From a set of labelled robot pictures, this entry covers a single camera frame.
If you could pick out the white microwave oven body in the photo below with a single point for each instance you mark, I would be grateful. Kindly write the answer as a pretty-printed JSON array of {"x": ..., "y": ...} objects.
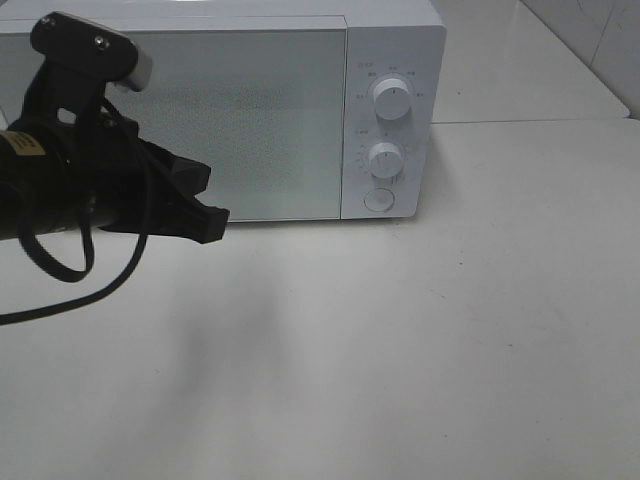
[{"x": 384, "y": 38}]

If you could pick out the round white door button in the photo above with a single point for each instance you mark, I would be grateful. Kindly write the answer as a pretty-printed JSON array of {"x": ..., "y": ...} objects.
[{"x": 379, "y": 200}]

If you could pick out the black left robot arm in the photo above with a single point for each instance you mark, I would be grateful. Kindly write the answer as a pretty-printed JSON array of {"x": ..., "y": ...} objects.
[{"x": 42, "y": 175}]

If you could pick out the white round knob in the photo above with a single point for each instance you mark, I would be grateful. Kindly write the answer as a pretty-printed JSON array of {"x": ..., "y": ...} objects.
[
  {"x": 385, "y": 160},
  {"x": 392, "y": 97}
]

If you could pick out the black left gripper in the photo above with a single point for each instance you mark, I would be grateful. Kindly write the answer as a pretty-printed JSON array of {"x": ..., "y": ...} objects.
[{"x": 141, "y": 186}]

